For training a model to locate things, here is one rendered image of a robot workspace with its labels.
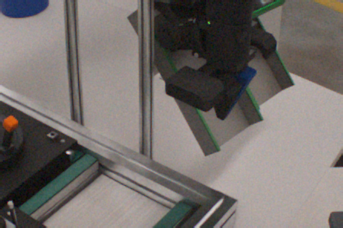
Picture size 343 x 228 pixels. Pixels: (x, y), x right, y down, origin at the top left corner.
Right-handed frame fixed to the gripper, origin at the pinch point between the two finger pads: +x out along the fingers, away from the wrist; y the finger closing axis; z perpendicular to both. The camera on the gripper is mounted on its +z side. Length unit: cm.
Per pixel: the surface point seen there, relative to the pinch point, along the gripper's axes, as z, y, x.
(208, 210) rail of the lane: 4.1, -7.1, 29.0
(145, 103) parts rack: 23.0, -14.2, 19.8
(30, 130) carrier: 42, -4, 28
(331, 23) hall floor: 70, -272, 124
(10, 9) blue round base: 97, -47, 37
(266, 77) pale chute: 11.7, -40.9, 23.0
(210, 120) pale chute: 13.2, -20.4, 22.5
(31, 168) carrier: 34.0, 4.0, 28.4
